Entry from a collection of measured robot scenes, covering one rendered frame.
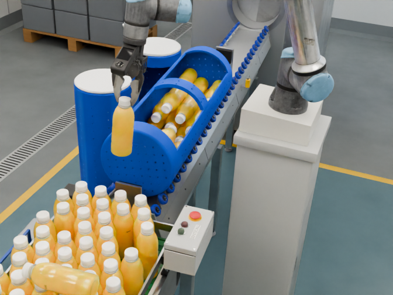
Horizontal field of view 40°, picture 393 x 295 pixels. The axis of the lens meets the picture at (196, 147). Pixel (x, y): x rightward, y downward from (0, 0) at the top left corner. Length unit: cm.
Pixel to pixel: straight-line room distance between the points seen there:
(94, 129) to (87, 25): 309
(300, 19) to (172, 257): 84
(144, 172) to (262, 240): 62
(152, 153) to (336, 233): 186
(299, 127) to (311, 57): 29
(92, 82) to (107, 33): 294
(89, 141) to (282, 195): 108
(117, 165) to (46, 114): 272
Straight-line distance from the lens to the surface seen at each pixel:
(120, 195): 182
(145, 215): 174
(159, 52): 308
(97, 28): 568
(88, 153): 283
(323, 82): 190
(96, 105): 266
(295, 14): 180
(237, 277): 250
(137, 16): 164
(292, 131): 205
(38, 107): 481
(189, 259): 164
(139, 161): 197
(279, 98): 207
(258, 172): 214
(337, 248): 343
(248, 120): 207
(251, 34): 378
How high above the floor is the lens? 218
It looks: 31 degrees down
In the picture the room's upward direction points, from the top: 3 degrees clockwise
